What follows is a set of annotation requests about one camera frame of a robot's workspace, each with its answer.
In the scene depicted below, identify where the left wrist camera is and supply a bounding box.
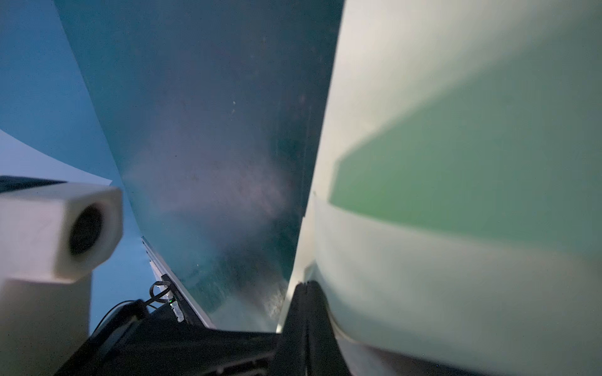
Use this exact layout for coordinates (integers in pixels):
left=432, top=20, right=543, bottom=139
left=1, top=175, right=123, bottom=375

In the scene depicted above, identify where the aluminium front rail platform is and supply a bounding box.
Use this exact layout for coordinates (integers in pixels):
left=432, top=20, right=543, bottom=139
left=141, top=237, right=216, bottom=329

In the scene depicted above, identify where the light green paper sheet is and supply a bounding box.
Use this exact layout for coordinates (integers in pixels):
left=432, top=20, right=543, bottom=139
left=290, top=1, right=601, bottom=375

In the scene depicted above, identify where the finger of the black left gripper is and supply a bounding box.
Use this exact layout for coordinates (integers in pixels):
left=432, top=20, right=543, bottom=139
left=57, top=300, right=279, bottom=375

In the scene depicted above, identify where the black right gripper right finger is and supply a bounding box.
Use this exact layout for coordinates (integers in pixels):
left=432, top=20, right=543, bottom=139
left=307, top=281, right=351, bottom=376

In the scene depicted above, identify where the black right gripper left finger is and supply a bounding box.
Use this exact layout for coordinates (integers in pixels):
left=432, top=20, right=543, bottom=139
left=269, top=283, right=307, bottom=376

